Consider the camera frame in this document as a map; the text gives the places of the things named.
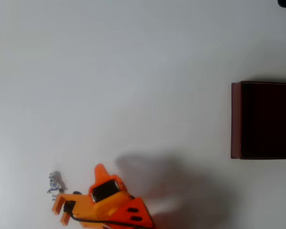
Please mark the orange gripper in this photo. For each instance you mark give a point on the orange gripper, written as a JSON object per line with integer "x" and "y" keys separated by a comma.
{"x": 108, "y": 202}

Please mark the small white figurine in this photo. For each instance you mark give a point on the small white figurine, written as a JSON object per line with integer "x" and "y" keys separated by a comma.
{"x": 54, "y": 188}

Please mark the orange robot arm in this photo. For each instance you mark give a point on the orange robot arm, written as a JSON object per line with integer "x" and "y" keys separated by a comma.
{"x": 141, "y": 211}

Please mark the dark red open box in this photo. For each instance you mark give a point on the dark red open box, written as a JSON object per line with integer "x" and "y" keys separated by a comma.
{"x": 264, "y": 119}

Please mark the orange camera mount bracket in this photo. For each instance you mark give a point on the orange camera mount bracket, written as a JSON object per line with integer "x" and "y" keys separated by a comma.
{"x": 81, "y": 202}

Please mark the small black camera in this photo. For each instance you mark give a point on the small black camera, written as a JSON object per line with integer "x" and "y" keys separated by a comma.
{"x": 70, "y": 205}

